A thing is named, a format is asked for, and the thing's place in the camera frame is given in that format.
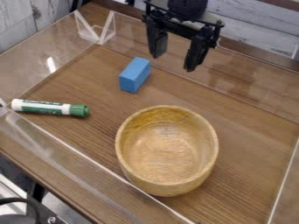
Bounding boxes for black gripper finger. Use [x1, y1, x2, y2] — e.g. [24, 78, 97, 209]
[147, 22, 168, 59]
[183, 35, 209, 72]

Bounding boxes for black cable under table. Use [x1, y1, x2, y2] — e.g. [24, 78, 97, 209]
[0, 197, 43, 224]

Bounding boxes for green and white marker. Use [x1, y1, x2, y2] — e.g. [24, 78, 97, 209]
[11, 99, 89, 117]

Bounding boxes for brown wooden bowl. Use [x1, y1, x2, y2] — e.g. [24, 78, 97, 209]
[115, 105, 220, 197]

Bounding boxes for black table leg bracket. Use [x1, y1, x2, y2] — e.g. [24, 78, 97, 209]
[28, 183, 68, 224]

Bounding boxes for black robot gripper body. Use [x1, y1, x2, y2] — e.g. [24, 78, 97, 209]
[143, 0, 226, 48]

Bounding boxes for blue rectangular block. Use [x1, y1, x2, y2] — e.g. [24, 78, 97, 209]
[119, 57, 151, 93]

